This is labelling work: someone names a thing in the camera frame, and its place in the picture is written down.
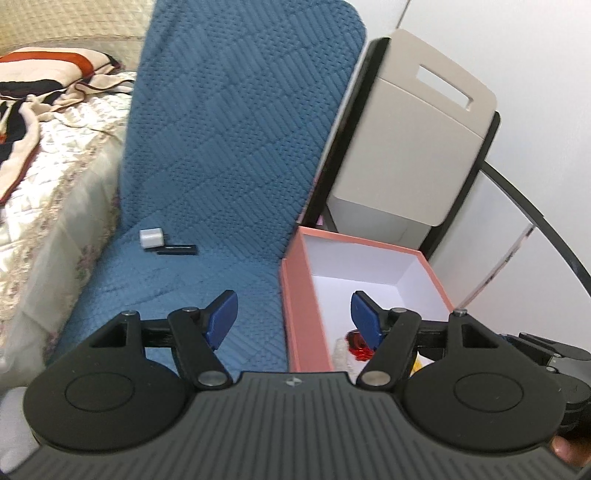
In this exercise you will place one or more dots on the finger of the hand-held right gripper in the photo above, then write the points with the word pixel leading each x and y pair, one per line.
pixel 554 348

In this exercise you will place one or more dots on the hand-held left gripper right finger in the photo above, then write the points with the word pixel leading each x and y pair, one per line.
pixel 367 323

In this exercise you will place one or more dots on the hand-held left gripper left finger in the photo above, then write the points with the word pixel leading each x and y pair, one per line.
pixel 221 318

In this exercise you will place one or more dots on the pink cardboard box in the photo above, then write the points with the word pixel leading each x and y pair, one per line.
pixel 304 323

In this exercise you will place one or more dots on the person's right hand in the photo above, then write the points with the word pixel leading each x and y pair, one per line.
pixel 569 452

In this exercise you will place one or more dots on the black stick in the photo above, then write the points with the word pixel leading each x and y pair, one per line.
pixel 178 249

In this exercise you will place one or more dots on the clear plastic strip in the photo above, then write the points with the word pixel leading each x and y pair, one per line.
pixel 503 263

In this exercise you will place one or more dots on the blue quilted mat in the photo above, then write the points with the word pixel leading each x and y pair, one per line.
pixel 221 138

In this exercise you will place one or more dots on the cream floral bed quilt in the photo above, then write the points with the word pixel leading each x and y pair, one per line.
pixel 60 194

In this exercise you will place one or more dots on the striped blanket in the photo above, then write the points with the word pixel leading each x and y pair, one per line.
pixel 18 120

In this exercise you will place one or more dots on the striped pillow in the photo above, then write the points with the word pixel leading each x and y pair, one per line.
pixel 46 62

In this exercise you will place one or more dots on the cream quilted headboard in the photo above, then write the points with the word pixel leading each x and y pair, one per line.
pixel 69 23

